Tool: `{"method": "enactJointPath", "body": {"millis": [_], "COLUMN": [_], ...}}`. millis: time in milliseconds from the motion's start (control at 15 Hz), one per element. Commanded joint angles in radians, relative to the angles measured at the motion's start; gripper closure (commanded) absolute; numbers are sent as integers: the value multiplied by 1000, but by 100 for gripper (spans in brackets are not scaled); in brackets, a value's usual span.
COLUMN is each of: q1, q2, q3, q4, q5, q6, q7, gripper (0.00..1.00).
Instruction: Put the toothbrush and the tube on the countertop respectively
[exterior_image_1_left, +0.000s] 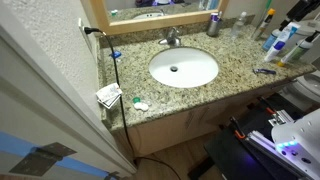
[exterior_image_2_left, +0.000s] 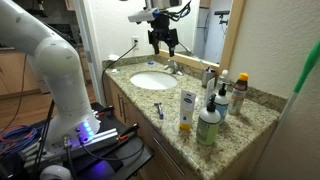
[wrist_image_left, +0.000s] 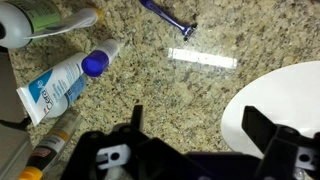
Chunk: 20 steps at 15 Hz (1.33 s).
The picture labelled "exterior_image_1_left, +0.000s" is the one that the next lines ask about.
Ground white oval sink basin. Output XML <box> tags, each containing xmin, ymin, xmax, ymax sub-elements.
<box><xmin>149</xmin><ymin>47</ymin><xmax>219</xmax><ymax>88</ymax></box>

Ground metal door hinge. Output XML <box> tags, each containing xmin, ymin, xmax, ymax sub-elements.
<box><xmin>10</xmin><ymin>142</ymin><xmax>76</xmax><ymax>177</ymax></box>

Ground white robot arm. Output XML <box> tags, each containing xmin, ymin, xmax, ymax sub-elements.
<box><xmin>271</xmin><ymin>0</ymin><xmax>320</xmax><ymax>180</ymax></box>

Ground aluminium rail with clamps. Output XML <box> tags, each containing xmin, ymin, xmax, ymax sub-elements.
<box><xmin>230</xmin><ymin>97</ymin><xmax>310</xmax><ymax>180</ymax></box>

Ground blue dental floss box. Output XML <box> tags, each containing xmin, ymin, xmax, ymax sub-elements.
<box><xmin>110</xmin><ymin>51</ymin><xmax>122</xmax><ymax>59</ymax></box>

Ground blue razor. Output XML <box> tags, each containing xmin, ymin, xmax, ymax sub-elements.
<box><xmin>253</xmin><ymin>68</ymin><xmax>276</xmax><ymax>75</ymax></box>

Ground white toothpaste tube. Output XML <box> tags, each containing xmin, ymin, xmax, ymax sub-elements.
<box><xmin>211</xmin><ymin>13</ymin><xmax>219</xmax><ymax>22</ymax></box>

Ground white toilet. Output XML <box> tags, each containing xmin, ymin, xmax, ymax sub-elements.
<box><xmin>283</xmin><ymin>19</ymin><xmax>320</xmax><ymax>113</ymax></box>

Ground wooden vanity cabinet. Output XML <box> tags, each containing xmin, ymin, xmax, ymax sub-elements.
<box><xmin>111</xmin><ymin>79</ymin><xmax>301</xmax><ymax>161</ymax></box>

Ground black power cable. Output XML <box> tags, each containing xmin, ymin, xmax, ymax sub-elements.
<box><xmin>83</xmin><ymin>26</ymin><xmax>183</xmax><ymax>180</ymax></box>

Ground purple toothbrush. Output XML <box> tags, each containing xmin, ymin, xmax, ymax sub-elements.
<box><xmin>218</xmin><ymin>11</ymin><xmax>223</xmax><ymax>20</ymax></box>

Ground wooden framed mirror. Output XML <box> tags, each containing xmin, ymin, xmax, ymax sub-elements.
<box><xmin>89</xmin><ymin>0</ymin><xmax>230</xmax><ymax>36</ymax></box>

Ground orange cap spray can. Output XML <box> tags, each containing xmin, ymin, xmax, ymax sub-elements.
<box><xmin>251</xmin><ymin>8</ymin><xmax>275</xmax><ymax>40</ymax></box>

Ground green pump soap bottle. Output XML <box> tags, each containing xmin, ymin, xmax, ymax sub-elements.
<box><xmin>277</xmin><ymin>30</ymin><xmax>320</xmax><ymax>67</ymax></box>

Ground blue pump lotion bottle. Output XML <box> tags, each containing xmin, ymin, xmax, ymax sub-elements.
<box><xmin>262</xmin><ymin>20</ymin><xmax>291</xmax><ymax>51</ymax></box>

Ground white door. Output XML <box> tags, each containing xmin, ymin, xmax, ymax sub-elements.
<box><xmin>0</xmin><ymin>4</ymin><xmax>138</xmax><ymax>180</ymax></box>

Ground grey metal cup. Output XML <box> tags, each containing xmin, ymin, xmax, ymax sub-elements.
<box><xmin>207</xmin><ymin>21</ymin><xmax>221</xmax><ymax>37</ymax></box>

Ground green white mop handle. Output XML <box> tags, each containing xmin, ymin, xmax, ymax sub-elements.
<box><xmin>263</xmin><ymin>0</ymin><xmax>272</xmax><ymax>14</ymax></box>

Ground white wall outlet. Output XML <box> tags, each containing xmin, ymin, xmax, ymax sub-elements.
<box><xmin>78</xmin><ymin>18</ymin><xmax>92</xmax><ymax>53</ymax></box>

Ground white paper packets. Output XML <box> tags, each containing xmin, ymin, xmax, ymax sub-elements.
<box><xmin>96</xmin><ymin>83</ymin><xmax>122</xmax><ymax>109</ymax></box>

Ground clear plastic bottle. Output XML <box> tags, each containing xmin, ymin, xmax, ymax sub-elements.
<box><xmin>231</xmin><ymin>12</ymin><xmax>247</xmax><ymax>39</ymax></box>

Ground white blue cream tube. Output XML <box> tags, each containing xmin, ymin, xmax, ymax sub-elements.
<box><xmin>264</xmin><ymin>22</ymin><xmax>300</xmax><ymax>62</ymax></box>

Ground chrome sink faucet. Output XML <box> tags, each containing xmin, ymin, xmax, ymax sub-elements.
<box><xmin>159</xmin><ymin>27</ymin><xmax>181</xmax><ymax>47</ymax></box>

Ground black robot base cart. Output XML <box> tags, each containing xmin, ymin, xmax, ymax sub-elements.
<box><xmin>188</xmin><ymin>94</ymin><xmax>307</xmax><ymax>180</ymax></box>

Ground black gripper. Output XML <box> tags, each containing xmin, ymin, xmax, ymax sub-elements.
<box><xmin>287</xmin><ymin>0</ymin><xmax>320</xmax><ymax>21</ymax></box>

